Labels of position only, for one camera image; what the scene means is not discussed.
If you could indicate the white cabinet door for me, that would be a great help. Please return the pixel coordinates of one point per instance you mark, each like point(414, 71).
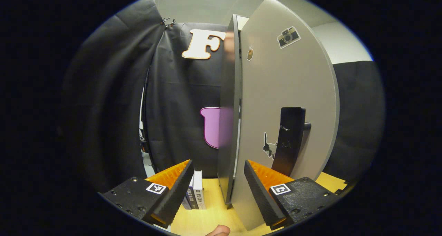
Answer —
point(276, 84)

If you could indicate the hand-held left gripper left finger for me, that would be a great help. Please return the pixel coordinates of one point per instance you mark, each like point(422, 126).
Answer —
point(176, 194)

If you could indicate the black backdrop cloth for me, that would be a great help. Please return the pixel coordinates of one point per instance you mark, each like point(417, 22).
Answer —
point(114, 91)

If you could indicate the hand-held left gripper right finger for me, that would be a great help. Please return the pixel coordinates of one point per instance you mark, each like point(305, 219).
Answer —
point(260, 198)

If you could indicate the blue white box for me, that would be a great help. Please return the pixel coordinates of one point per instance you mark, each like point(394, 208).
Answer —
point(189, 198)

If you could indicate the white grey cabinet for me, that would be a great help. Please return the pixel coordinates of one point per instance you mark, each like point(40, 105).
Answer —
point(228, 91)

